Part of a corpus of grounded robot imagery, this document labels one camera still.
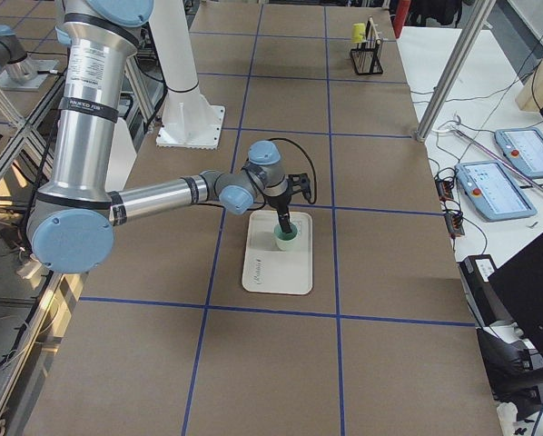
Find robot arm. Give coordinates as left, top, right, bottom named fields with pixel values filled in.
left=26, top=1, right=293, bottom=273
left=0, top=25, right=36, bottom=84

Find light green cup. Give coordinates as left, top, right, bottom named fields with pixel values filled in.
left=273, top=223, right=299, bottom=251

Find teach pendant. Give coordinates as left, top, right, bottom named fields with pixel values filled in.
left=494, top=127, right=543, bottom=179
left=455, top=160, right=538, bottom=222

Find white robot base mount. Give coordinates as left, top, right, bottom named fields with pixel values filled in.
left=150, top=0, right=225, bottom=149

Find blue tape grid lines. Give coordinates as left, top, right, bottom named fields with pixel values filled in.
left=0, top=4, right=477, bottom=436

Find black wire cup rack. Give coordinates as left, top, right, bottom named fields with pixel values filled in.
left=350, top=41, right=384, bottom=75

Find cream rabbit tray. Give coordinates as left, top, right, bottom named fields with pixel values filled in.
left=242, top=210, right=313, bottom=295

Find near teach pendant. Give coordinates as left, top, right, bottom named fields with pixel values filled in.
left=455, top=160, right=538, bottom=222

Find black desktop box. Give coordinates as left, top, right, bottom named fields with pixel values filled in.
left=458, top=254, right=517, bottom=327

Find yellow cup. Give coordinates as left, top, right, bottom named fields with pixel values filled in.
left=350, top=23, right=367, bottom=45

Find wooden rack handle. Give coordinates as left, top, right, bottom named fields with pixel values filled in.
left=366, top=16, right=383, bottom=46

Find black laptop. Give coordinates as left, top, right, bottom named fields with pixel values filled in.
left=489, top=233, right=543, bottom=355

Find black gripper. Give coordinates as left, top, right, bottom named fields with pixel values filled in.
left=266, top=188, right=295, bottom=236

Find red tube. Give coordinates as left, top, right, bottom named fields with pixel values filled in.
left=392, top=0, right=411, bottom=38

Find far teach pendant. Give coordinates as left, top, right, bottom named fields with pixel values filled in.
left=494, top=127, right=543, bottom=179

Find aluminium frame post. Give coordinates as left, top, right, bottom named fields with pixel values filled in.
left=415, top=0, right=496, bottom=143

